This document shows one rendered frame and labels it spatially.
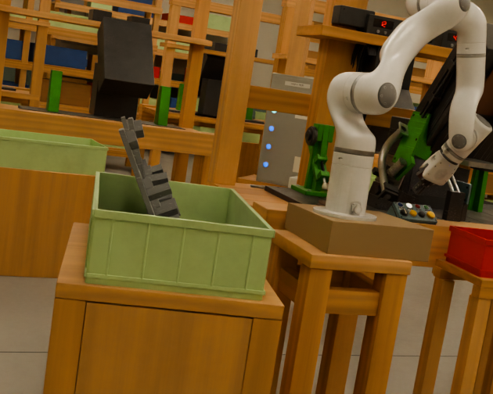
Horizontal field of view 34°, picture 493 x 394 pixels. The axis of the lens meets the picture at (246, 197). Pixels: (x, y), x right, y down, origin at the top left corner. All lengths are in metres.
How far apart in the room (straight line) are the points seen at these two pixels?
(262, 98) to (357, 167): 0.98
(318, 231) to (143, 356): 0.69
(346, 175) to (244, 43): 0.95
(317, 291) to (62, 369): 0.75
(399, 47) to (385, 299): 0.73
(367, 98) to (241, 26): 0.93
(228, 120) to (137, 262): 1.36
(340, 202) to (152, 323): 0.75
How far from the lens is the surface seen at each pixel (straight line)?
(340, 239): 2.24
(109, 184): 2.38
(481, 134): 2.65
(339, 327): 2.58
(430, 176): 2.71
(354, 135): 2.31
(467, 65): 2.63
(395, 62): 2.36
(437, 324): 2.77
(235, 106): 3.08
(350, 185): 2.32
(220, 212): 2.42
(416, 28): 2.44
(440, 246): 2.85
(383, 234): 2.29
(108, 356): 1.86
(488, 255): 2.58
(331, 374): 2.63
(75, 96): 9.69
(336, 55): 3.23
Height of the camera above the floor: 1.28
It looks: 8 degrees down
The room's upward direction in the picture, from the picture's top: 9 degrees clockwise
